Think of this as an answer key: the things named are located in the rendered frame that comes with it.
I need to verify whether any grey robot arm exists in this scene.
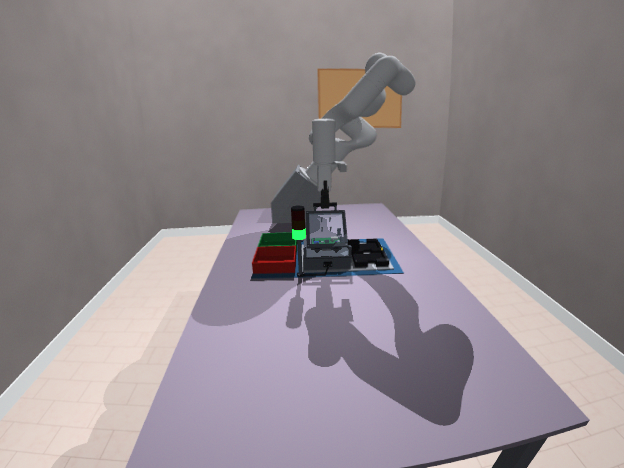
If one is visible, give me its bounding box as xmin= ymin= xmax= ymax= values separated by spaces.
xmin=299 ymin=53 xmax=415 ymax=186

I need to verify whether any red bin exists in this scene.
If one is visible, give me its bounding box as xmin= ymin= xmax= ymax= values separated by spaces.
xmin=252 ymin=246 xmax=296 ymax=274

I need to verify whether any green open bin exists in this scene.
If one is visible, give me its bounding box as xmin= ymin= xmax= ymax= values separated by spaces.
xmin=258 ymin=232 xmax=297 ymax=254

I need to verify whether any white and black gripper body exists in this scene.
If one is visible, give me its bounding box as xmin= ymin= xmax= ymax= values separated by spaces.
xmin=314 ymin=163 xmax=331 ymax=192

